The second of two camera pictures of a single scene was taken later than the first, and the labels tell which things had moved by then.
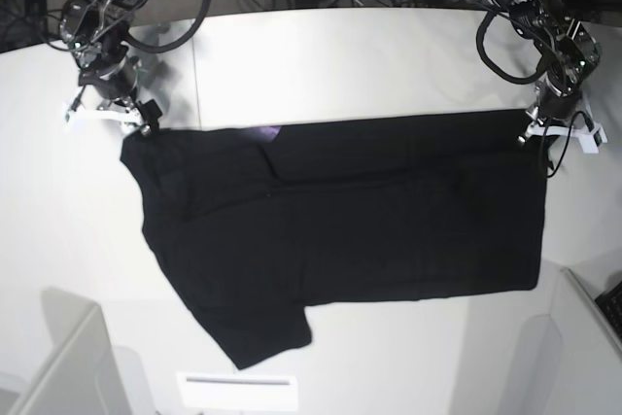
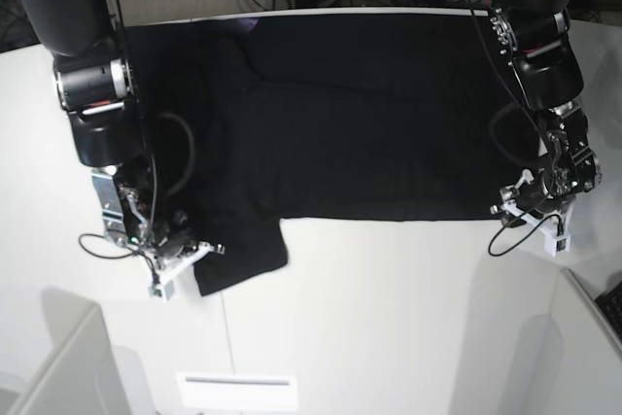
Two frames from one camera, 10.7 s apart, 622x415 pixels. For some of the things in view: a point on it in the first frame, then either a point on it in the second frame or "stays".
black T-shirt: (255, 222) -> (254, 121)
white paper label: (236, 392) stays
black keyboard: (610, 304) stays
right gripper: (563, 112) -> (542, 199)
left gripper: (114, 83) -> (174, 246)
